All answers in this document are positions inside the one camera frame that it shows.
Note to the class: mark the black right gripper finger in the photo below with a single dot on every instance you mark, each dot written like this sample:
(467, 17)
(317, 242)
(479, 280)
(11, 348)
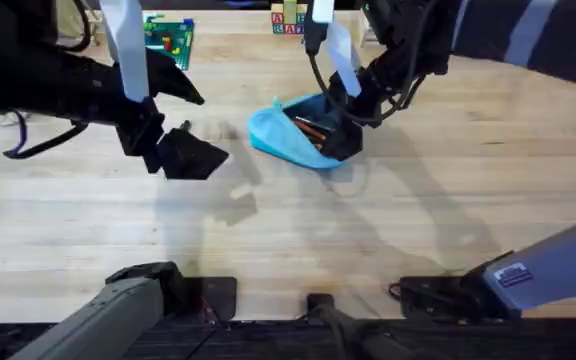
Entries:
(343, 142)
(337, 100)

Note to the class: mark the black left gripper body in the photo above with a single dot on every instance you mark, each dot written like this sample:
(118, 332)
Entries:
(133, 127)

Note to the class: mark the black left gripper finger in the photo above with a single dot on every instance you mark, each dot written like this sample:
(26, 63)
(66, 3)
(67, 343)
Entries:
(170, 80)
(190, 157)

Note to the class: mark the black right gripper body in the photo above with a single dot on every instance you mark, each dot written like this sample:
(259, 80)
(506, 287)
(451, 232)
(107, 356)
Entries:
(403, 45)

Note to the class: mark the blue soft zip bag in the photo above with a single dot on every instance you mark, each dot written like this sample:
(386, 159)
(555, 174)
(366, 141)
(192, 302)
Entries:
(280, 135)

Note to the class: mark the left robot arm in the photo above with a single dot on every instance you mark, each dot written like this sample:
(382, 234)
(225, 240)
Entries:
(93, 320)

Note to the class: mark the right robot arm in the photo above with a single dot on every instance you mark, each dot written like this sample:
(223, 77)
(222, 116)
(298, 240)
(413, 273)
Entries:
(558, 270)

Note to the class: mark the green board with toy blocks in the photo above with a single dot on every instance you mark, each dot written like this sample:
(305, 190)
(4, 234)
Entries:
(173, 40)

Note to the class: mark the right wrist flat plate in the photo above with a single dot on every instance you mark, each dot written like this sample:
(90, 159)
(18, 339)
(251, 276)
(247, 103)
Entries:
(343, 55)

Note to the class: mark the wrist flat plate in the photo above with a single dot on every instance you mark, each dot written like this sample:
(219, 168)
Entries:
(128, 50)
(343, 55)

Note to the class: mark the left wrist flat plate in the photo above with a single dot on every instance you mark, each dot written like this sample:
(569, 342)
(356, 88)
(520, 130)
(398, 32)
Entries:
(128, 50)

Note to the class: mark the stack of coloured toy blocks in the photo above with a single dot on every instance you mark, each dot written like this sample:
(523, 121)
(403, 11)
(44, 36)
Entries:
(288, 17)

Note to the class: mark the black rail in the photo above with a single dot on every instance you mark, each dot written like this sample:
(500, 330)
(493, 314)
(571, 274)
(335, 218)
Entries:
(268, 345)

